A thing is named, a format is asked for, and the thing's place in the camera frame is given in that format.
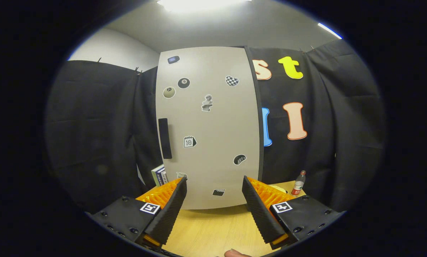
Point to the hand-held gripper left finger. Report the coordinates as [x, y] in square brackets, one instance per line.
[168, 214]

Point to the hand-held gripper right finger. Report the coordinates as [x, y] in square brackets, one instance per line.
[258, 214]

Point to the grey shoe cabinet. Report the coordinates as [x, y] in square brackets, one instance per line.
[261, 142]

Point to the beige shoe cabinet door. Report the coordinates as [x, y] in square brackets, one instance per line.
[213, 125]

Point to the yellow bread bun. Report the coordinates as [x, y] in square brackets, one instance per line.
[279, 189]

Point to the white spine book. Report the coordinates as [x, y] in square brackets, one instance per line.
[164, 177]

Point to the blue spine book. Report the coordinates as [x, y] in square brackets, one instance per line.
[159, 176]

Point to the green spine book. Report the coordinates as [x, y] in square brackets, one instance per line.
[155, 176]

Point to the red label plastic bottle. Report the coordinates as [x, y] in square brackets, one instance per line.
[298, 185]

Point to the black backdrop cloth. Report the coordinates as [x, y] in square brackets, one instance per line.
[342, 125]

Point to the large ceiling light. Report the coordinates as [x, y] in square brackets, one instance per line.
[202, 4]

